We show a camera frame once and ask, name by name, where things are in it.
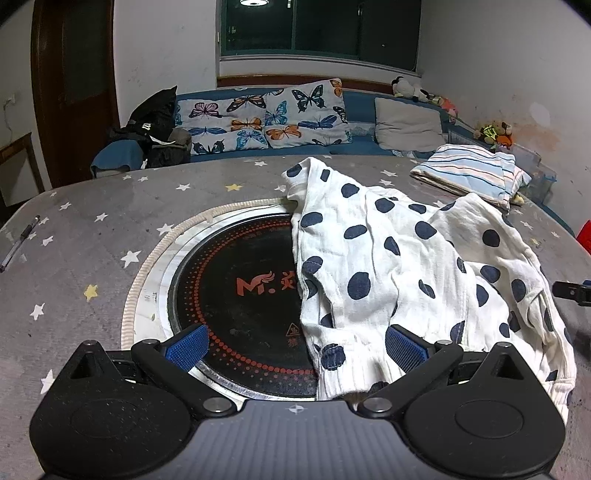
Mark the red plastic stool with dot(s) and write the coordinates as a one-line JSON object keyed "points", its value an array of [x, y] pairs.
{"points": [[585, 237]]}

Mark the dark wooden door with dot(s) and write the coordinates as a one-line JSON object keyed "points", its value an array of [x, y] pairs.
{"points": [[78, 92]]}

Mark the white wall outlet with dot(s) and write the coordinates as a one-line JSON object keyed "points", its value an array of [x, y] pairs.
{"points": [[9, 100]]}

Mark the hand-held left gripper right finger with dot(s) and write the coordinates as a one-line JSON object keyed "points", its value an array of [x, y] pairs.
{"points": [[406, 350]]}

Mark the plain grey pillow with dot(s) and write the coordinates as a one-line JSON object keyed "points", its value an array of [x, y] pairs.
{"points": [[406, 124]]}

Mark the dark window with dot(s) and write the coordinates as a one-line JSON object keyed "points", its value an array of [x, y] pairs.
{"points": [[323, 27]]}

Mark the pink plush toy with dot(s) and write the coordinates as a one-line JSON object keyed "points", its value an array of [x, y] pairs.
{"points": [[447, 108]]}

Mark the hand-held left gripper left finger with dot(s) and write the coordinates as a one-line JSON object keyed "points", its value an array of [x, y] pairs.
{"points": [[187, 346]]}

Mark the black white plush toy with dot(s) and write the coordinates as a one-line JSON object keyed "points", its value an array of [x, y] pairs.
{"points": [[406, 87]]}

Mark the small yellow object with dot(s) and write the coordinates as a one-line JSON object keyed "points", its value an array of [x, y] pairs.
{"points": [[518, 198]]}

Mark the black clothes pile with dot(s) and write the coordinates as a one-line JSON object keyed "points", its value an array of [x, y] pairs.
{"points": [[152, 115]]}

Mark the blue sofa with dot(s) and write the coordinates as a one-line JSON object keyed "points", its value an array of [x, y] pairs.
{"points": [[360, 106]]}

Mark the dark pen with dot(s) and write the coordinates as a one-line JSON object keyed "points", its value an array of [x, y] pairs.
{"points": [[21, 242]]}

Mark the butterfly print pillow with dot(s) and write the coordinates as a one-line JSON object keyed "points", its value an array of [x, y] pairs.
{"points": [[304, 115], [217, 120]]}

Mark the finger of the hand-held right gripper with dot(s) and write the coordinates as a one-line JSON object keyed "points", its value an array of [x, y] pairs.
{"points": [[568, 290]]}

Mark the clear plastic storage bin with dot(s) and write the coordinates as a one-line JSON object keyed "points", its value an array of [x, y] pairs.
{"points": [[538, 177]]}

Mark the folded striped cloth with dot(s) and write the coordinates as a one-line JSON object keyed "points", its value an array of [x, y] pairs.
{"points": [[471, 168]]}

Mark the brown orange plush toy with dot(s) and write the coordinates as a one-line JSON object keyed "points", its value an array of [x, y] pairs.
{"points": [[505, 131]]}

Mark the round black induction cooktop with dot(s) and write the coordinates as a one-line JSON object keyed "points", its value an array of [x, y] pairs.
{"points": [[240, 258]]}

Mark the white navy polka dot garment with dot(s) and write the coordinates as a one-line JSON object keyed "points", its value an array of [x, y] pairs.
{"points": [[392, 277]]}

